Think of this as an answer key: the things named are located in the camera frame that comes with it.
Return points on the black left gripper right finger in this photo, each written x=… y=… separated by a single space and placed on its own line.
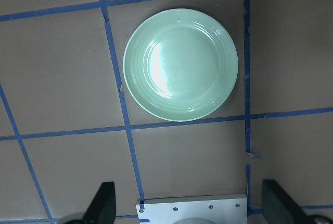
x=278 y=207

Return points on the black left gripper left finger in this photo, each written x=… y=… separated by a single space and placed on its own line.
x=103 y=206

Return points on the green plate robot left side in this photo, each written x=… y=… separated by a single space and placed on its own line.
x=180 y=65

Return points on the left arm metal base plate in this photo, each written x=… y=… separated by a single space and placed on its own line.
x=230 y=208

